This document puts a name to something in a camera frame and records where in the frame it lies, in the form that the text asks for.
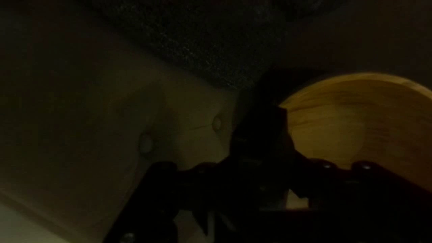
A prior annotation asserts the round wooden bowl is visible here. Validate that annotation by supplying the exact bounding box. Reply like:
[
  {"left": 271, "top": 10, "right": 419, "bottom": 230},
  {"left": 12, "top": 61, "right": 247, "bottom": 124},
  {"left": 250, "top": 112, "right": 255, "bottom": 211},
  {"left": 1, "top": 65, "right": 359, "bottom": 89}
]
[{"left": 278, "top": 72, "right": 432, "bottom": 195}]

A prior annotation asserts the black remote control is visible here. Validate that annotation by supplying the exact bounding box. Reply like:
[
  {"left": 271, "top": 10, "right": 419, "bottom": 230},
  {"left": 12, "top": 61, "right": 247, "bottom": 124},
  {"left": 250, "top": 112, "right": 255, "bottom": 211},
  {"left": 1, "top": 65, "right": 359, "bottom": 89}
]
[{"left": 228, "top": 103, "right": 298, "bottom": 208}]

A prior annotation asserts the dark grey crumpled blanket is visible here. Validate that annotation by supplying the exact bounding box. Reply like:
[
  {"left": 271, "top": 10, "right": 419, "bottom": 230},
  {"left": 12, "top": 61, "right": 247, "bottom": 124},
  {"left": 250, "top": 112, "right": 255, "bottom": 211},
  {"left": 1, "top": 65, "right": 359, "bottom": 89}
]
[{"left": 82, "top": 0, "right": 348, "bottom": 92}]

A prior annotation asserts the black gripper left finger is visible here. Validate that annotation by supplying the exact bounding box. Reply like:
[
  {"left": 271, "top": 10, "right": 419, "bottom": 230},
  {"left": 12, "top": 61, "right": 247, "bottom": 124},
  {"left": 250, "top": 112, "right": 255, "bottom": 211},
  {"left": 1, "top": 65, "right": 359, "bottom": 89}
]
[{"left": 105, "top": 156, "right": 261, "bottom": 243}]

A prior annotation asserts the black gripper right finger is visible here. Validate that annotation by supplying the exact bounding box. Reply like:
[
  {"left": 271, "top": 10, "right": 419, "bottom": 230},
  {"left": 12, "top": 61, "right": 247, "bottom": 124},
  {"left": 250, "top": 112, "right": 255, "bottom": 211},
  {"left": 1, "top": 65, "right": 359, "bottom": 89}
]
[{"left": 290, "top": 154, "right": 432, "bottom": 243}]

